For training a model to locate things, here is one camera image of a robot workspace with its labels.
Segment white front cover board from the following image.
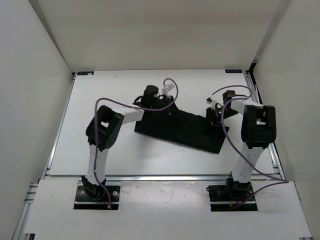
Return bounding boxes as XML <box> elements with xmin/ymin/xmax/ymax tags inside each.
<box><xmin>25</xmin><ymin>180</ymin><xmax>311</xmax><ymax>240</ymax></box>

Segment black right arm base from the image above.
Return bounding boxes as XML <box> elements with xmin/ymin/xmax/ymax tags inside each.
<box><xmin>206</xmin><ymin>177</ymin><xmax>258</xmax><ymax>212</ymax></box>

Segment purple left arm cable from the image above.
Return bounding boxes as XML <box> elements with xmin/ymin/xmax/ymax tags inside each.
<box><xmin>93</xmin><ymin>77</ymin><xmax>179</xmax><ymax>205</ymax></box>

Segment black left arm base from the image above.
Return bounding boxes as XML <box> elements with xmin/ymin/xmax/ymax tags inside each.
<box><xmin>73</xmin><ymin>176</ymin><xmax>121</xmax><ymax>210</ymax></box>

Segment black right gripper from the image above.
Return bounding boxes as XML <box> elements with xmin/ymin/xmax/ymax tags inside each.
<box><xmin>201</xmin><ymin>107</ymin><xmax>239</xmax><ymax>132</ymax></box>

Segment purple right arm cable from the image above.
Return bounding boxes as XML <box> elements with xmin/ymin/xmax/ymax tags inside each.
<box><xmin>208</xmin><ymin>85</ymin><xmax>290</xmax><ymax>186</ymax></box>

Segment blue right corner label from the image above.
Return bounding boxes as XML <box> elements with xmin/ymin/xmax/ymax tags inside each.
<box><xmin>225</xmin><ymin>69</ymin><xmax>243</xmax><ymax>74</ymax></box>

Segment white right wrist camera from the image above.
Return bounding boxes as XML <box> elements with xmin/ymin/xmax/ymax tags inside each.
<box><xmin>206</xmin><ymin>97</ymin><xmax>222</xmax><ymax>110</ymax></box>

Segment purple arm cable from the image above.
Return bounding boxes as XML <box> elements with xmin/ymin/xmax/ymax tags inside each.
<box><xmin>93</xmin><ymin>77</ymin><xmax>179</xmax><ymax>205</ymax></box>
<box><xmin>208</xmin><ymin>85</ymin><xmax>290</xmax><ymax>186</ymax></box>

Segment blue corner label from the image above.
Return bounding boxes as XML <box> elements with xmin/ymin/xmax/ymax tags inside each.
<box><xmin>77</xmin><ymin>71</ymin><xmax>94</xmax><ymax>76</ymax></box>
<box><xmin>225</xmin><ymin>69</ymin><xmax>243</xmax><ymax>74</ymax></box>

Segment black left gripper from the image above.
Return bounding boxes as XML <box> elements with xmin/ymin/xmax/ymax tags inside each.
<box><xmin>150</xmin><ymin>95</ymin><xmax>184</xmax><ymax>118</ymax></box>

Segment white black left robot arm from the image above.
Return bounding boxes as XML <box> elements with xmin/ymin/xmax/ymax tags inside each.
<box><xmin>81</xmin><ymin>83</ymin><xmax>179</xmax><ymax>200</ymax></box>

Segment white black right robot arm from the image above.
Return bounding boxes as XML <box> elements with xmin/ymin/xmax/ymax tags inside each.
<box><xmin>206</xmin><ymin>90</ymin><xmax>277</xmax><ymax>200</ymax></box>

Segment black pleated skirt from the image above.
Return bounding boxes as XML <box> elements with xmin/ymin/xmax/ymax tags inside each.
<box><xmin>134</xmin><ymin>104</ymin><xmax>225</xmax><ymax>154</ymax></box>

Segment blue left corner label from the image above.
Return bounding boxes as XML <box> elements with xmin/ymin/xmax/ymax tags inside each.
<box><xmin>77</xmin><ymin>71</ymin><xmax>94</xmax><ymax>76</ymax></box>

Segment aluminium table rail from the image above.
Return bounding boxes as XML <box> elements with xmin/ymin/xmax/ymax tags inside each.
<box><xmin>42</xmin><ymin>174</ymin><xmax>272</xmax><ymax>182</ymax></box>

